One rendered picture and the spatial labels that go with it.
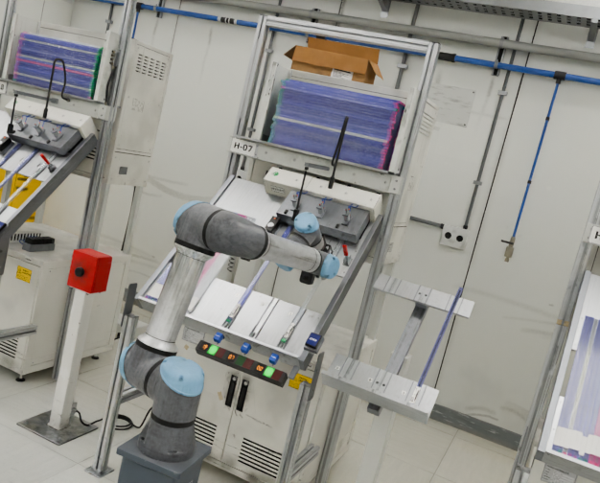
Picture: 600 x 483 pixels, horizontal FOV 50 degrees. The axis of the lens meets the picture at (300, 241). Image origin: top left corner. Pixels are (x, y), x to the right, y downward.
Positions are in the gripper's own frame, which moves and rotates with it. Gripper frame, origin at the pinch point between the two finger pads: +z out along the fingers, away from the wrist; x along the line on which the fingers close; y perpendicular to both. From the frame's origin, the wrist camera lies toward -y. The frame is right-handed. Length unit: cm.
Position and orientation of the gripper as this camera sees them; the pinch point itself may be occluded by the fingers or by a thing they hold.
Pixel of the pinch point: (319, 278)
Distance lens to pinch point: 234.7
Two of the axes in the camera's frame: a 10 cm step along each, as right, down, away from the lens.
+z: 1.8, 5.3, 8.3
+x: -8.9, -2.7, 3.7
